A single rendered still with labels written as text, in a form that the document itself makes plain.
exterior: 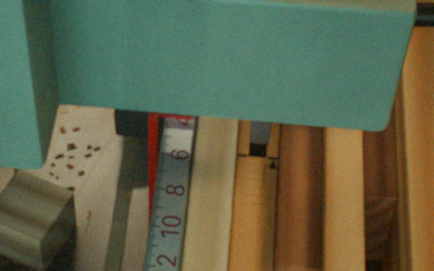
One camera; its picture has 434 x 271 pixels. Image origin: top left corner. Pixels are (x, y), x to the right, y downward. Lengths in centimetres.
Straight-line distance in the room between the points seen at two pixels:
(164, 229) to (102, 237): 19
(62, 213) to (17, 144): 21
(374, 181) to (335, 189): 2
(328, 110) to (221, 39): 6
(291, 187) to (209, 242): 5
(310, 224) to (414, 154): 5
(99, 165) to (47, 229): 8
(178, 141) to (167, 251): 6
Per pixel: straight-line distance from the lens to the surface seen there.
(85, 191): 67
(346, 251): 47
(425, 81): 52
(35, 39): 39
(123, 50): 42
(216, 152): 50
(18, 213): 63
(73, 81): 44
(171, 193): 48
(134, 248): 63
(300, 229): 48
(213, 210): 48
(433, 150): 49
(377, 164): 50
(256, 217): 49
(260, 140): 50
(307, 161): 51
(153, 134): 51
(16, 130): 41
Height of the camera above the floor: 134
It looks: 50 degrees down
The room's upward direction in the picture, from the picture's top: straight up
